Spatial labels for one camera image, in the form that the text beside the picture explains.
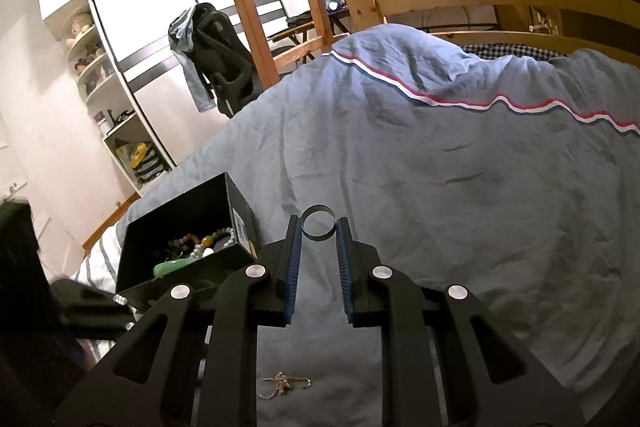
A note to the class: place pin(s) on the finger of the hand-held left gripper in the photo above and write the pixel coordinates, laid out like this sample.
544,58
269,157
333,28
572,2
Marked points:
90,312

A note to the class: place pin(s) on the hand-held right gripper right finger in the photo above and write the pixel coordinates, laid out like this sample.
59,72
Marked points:
345,267

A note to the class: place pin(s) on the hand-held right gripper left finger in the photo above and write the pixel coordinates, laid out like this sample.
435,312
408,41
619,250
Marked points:
295,267

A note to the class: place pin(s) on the green bangle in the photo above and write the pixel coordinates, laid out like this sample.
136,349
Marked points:
172,267

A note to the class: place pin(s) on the black box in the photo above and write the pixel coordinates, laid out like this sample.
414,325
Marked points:
200,202

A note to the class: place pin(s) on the white striped bed sheet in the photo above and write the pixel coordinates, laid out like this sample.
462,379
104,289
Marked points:
100,262

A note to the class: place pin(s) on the grey duvet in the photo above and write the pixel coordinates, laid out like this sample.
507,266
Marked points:
425,157

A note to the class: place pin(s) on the striped fabric item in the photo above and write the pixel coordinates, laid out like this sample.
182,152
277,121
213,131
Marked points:
150,172

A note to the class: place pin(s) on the yellow item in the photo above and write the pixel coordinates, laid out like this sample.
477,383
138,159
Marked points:
138,155

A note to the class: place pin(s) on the blue jeans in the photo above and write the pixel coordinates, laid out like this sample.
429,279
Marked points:
192,72

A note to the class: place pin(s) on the black office chair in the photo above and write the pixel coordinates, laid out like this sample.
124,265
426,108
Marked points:
225,57

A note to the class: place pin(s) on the white open shelf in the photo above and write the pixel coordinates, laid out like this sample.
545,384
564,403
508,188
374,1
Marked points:
107,87

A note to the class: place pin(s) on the small folding table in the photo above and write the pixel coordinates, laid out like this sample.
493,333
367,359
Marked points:
295,29

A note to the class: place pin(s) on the round glowing gadget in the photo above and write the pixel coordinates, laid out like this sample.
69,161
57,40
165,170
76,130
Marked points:
334,4

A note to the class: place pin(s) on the checkered cloth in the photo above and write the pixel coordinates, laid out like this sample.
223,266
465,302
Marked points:
500,50

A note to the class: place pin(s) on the white sliding wardrobe doors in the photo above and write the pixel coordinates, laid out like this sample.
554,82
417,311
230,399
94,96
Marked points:
150,32

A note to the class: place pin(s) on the plush toy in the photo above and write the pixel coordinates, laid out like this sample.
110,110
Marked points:
77,27

